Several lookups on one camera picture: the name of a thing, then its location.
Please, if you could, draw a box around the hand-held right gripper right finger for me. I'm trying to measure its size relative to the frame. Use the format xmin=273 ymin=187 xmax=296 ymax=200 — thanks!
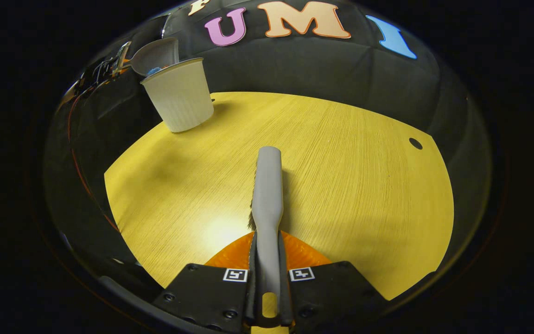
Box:
xmin=278 ymin=231 xmax=391 ymax=326

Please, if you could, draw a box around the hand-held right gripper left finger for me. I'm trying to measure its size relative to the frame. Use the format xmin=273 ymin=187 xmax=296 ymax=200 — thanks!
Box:
xmin=152 ymin=231 xmax=259 ymax=333

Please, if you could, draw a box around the grey dustpan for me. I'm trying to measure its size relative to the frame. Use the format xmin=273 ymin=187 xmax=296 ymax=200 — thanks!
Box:
xmin=130 ymin=37 xmax=180 ymax=77

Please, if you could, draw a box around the white ribbed garbage bin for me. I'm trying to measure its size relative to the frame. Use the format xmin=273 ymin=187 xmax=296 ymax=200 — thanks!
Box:
xmin=140 ymin=58 xmax=215 ymax=134

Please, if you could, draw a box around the small grey broom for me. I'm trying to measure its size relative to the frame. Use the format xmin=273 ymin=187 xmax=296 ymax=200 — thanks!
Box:
xmin=248 ymin=146 xmax=285 ymax=321

